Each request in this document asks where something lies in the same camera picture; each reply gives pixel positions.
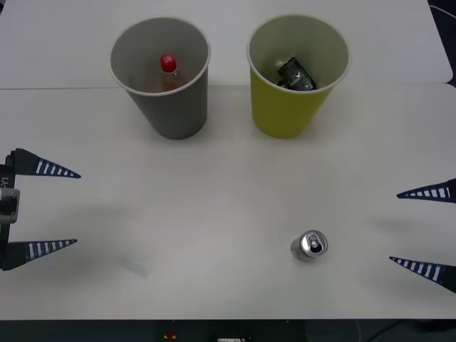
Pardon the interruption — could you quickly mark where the black crumpled can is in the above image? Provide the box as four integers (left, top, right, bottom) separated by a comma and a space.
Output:
275, 56, 318, 90

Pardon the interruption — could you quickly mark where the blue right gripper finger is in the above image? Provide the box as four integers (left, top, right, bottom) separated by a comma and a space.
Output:
388, 256, 456, 294
395, 178, 456, 204

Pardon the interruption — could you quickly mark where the yellow-green plastic bin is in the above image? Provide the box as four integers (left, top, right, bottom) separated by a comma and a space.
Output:
247, 14, 351, 140

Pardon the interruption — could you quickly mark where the black can with red print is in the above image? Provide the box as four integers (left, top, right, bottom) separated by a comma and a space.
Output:
289, 229, 328, 264

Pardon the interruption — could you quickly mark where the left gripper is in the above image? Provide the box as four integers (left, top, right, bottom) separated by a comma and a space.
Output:
0, 147, 82, 272

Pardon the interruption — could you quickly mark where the red-capped plastic bottle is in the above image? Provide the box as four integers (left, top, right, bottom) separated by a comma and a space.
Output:
159, 53, 180, 92

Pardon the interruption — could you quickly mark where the grey plastic bin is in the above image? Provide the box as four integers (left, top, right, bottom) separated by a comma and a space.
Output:
108, 16, 212, 140

